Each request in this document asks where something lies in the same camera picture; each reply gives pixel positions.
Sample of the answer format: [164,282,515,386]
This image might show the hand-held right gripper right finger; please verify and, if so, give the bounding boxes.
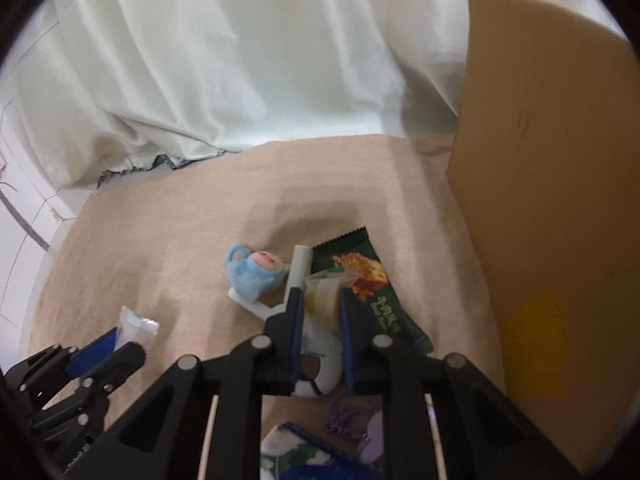
[339,287,581,480]

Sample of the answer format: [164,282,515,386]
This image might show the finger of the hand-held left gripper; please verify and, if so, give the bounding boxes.
[5,329,118,396]
[30,342,146,473]

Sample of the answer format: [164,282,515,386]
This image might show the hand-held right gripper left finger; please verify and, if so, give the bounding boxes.
[65,287,306,480]

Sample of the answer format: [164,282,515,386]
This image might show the white black round toy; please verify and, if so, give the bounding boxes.
[295,312,346,399]

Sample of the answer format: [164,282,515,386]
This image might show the small clear plastic packet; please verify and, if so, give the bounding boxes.
[115,306,160,351]

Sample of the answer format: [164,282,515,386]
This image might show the dark green snack packet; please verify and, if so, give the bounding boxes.
[312,226,433,356]

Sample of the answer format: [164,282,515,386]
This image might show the blue and white small items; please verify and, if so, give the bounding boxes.
[228,244,315,321]

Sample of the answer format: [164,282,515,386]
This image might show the brown cardboard box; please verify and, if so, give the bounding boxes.
[445,0,640,476]

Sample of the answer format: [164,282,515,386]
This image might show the blue white patterned pouch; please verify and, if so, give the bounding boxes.
[260,421,386,480]

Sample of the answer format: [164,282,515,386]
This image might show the beige blanket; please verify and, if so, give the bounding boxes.
[27,132,506,480]

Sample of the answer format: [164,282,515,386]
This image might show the pale green curtain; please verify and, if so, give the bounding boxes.
[0,0,471,191]

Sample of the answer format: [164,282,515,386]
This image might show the blue plush toy keychain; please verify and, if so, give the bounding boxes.
[226,245,292,301]

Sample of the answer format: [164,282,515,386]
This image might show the purple plush keychain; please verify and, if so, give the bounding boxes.
[325,394,387,462]

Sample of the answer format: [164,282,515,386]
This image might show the grey wall pipe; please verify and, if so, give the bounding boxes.
[0,192,51,251]

